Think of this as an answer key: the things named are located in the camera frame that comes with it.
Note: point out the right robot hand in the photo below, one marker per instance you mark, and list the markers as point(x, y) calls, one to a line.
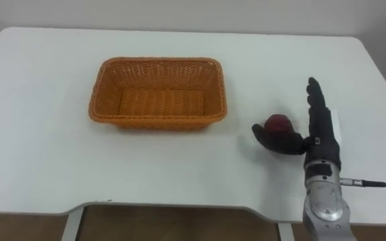
point(322, 134)

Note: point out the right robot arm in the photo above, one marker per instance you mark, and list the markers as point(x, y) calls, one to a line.
point(325, 201)

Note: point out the red apple soft toy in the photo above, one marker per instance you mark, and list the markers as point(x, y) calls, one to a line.
point(278, 123)

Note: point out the orange woven basket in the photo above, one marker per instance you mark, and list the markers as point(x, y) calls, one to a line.
point(157, 93)

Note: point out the white desk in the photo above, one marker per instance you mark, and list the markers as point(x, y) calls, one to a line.
point(79, 160)

